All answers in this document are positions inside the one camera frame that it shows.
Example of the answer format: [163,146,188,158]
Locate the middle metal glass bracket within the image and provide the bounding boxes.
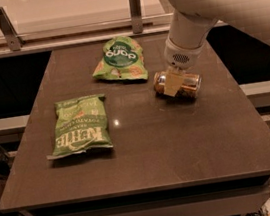
[128,0,143,34]

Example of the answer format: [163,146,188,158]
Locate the metal glass bracket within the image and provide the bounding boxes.
[128,0,143,34]
[0,7,24,51]

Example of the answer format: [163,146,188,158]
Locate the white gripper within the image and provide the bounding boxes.
[163,35,205,97]

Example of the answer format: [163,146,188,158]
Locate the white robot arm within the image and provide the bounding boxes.
[164,0,270,84]

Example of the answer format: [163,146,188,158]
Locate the green round-logo snack bag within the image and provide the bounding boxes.
[93,36,149,81]

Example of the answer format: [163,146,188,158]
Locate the glass partition panel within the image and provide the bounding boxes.
[0,0,166,36]

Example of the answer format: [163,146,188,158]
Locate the orange soda can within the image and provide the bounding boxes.
[153,71,202,99]

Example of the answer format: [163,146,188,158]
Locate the left metal glass bracket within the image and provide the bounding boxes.
[0,7,24,51]

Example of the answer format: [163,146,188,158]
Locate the green Kettle chips bag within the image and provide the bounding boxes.
[47,94,113,160]

